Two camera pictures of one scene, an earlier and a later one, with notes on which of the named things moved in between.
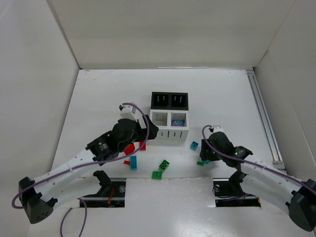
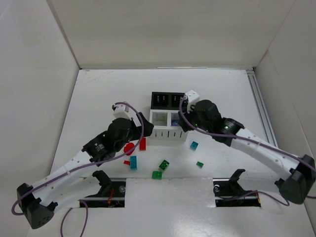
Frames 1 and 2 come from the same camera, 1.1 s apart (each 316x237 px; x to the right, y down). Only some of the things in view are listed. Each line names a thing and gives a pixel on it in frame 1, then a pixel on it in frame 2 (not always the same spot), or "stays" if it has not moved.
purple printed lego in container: [178, 123] stays
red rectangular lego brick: [143, 148] stays
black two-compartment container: [171, 100] stays
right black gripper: [206, 152] -> [186, 119]
